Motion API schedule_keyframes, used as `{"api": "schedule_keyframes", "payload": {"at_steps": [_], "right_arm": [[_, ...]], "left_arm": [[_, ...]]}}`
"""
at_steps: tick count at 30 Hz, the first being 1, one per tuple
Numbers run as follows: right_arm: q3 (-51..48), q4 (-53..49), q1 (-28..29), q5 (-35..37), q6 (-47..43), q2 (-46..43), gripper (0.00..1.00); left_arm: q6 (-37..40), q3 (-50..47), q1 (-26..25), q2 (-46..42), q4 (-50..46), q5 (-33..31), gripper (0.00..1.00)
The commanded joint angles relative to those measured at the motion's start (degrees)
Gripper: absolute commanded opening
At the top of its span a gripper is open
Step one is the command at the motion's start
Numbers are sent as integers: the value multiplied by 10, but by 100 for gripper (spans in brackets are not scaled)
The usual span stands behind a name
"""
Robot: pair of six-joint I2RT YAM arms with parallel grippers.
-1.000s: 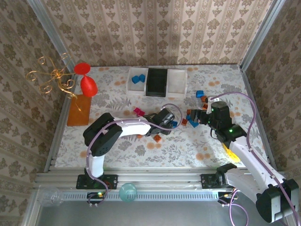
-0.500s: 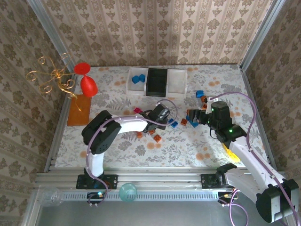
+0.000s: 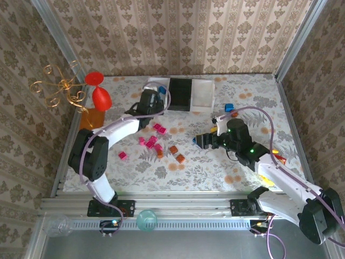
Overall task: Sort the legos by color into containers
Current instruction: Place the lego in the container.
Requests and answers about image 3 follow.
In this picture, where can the orange lego brick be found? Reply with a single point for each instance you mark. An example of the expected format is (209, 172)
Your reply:
(173, 150)
(234, 114)
(180, 158)
(160, 154)

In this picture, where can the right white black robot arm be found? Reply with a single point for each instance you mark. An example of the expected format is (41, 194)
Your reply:
(283, 178)

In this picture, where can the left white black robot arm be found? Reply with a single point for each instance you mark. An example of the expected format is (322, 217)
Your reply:
(121, 129)

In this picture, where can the floral tablecloth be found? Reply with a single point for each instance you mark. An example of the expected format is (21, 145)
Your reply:
(199, 172)

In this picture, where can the black plastic container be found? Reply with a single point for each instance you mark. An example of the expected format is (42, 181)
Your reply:
(180, 94)

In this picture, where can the red plastic wine glass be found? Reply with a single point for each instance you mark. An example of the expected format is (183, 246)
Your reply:
(102, 98)

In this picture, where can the orange translucent sheet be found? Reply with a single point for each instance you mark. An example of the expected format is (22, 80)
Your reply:
(94, 117)

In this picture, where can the yellow plastic toy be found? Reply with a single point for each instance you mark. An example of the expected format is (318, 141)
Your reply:
(266, 181)

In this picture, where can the teal plastic cup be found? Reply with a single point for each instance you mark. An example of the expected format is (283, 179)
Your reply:
(147, 221)

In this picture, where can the grey metal base tray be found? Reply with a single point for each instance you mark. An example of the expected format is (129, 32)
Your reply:
(188, 245)

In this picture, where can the small black circuit board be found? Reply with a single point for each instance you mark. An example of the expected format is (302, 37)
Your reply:
(110, 224)

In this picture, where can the clear plastic cup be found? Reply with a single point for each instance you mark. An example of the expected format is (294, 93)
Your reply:
(58, 226)

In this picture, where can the aluminium table side rail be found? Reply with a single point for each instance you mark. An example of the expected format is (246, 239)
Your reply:
(293, 121)
(72, 126)

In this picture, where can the aluminium frame cross rail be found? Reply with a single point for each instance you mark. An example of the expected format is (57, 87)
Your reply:
(183, 205)

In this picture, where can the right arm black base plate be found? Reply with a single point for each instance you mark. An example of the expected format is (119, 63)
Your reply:
(237, 207)

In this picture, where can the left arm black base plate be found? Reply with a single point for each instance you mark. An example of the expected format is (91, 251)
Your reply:
(129, 207)

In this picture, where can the aluminium frame post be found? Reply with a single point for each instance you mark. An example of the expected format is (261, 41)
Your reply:
(61, 40)
(299, 40)

